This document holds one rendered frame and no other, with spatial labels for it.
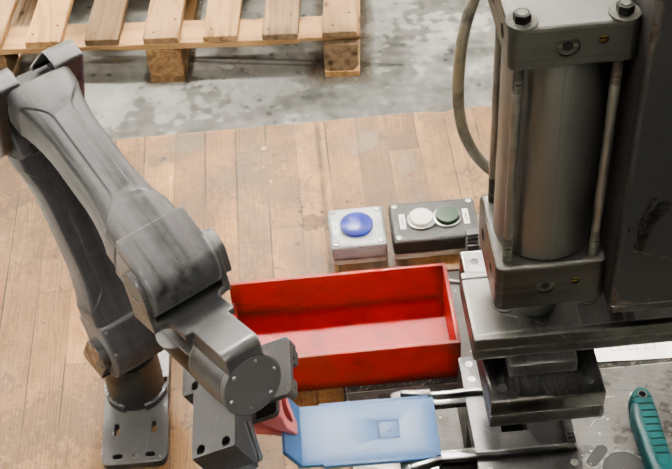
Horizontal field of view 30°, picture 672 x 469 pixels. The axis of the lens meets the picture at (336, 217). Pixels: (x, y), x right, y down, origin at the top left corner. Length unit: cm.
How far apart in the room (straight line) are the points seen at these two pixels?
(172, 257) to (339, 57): 218
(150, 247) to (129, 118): 215
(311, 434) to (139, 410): 23
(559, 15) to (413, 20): 256
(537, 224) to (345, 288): 50
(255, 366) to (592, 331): 29
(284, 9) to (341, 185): 165
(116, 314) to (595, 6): 62
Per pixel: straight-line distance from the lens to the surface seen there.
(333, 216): 154
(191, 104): 321
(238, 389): 105
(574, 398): 111
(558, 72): 89
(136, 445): 138
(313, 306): 147
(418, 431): 126
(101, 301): 128
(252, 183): 164
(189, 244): 106
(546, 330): 109
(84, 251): 126
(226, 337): 104
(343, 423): 127
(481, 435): 126
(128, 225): 107
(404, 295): 147
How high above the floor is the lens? 202
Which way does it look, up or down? 45 degrees down
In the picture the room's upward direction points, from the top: 4 degrees counter-clockwise
